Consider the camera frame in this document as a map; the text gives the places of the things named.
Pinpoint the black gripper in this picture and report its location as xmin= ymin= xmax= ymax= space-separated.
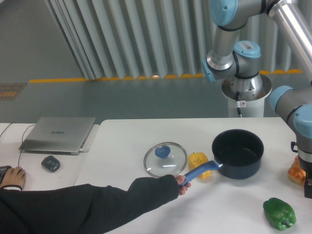
xmin=299 ymin=157 xmax=312 ymax=198

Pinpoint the dark blue saucepan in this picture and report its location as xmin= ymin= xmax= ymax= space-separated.
xmin=181 ymin=129 xmax=264 ymax=186

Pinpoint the black sleeve forearm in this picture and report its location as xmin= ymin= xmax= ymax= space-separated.
xmin=0 ymin=175 xmax=179 ymax=234

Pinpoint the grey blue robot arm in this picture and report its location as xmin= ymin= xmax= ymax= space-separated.
xmin=202 ymin=0 xmax=312 ymax=198

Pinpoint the hand gripping pan handle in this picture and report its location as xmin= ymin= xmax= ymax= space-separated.
xmin=174 ymin=175 xmax=191 ymax=195

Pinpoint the person's hand on mouse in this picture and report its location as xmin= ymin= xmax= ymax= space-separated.
xmin=0 ymin=166 xmax=26 ymax=191

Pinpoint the orange bread loaf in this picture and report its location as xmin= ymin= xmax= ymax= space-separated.
xmin=288 ymin=156 xmax=306 ymax=185

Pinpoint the green bell pepper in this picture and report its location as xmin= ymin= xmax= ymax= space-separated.
xmin=263 ymin=197 xmax=296 ymax=231

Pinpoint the yellow bell pepper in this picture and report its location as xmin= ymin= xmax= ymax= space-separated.
xmin=188 ymin=152 xmax=211 ymax=179

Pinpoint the glass lid blue knob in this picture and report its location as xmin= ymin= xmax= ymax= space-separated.
xmin=143 ymin=142 xmax=188 ymax=178

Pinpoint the folding partition screen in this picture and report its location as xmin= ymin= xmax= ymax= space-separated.
xmin=47 ymin=0 xmax=312 ymax=80

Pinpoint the dark grey earbuds case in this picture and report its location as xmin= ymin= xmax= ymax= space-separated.
xmin=41 ymin=155 xmax=60 ymax=173

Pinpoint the silver laptop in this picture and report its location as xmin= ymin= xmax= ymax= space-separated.
xmin=19 ymin=117 xmax=96 ymax=155

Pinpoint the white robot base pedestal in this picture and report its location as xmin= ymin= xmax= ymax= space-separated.
xmin=222 ymin=74 xmax=272 ymax=117

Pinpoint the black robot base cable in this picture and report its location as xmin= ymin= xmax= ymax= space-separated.
xmin=235 ymin=91 xmax=243 ymax=118

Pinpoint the black laptop cable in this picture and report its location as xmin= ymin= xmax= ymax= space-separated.
xmin=17 ymin=123 xmax=37 ymax=167

